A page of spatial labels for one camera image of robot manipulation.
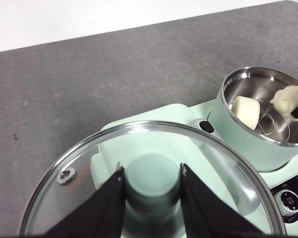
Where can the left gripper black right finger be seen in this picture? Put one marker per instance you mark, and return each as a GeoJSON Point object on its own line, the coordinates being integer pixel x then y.
{"type": "Point", "coordinates": [208, 218]}

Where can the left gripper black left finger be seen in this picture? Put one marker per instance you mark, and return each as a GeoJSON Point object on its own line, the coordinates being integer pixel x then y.
{"type": "Point", "coordinates": [94, 218]}

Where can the ridged white bun green dots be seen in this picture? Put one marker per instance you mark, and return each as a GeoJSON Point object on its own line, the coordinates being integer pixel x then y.
{"type": "Point", "coordinates": [285, 99]}

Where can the plain white steamed bun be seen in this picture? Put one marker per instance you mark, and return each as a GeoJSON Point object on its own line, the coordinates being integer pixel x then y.
{"type": "Point", "coordinates": [245, 111]}

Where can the glass pot lid green knob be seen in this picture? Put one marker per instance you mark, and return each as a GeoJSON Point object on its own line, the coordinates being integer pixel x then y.
{"type": "Point", "coordinates": [151, 181]}

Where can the steel steaming rack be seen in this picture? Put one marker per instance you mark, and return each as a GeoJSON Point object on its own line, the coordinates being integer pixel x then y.
{"type": "Point", "coordinates": [275, 134]}

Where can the mint green cooker base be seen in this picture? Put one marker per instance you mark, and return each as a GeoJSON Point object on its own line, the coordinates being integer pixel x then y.
{"type": "Point", "coordinates": [278, 178]}

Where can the silver control knob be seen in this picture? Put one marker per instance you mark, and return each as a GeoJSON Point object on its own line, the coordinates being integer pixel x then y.
{"type": "Point", "coordinates": [289, 204]}

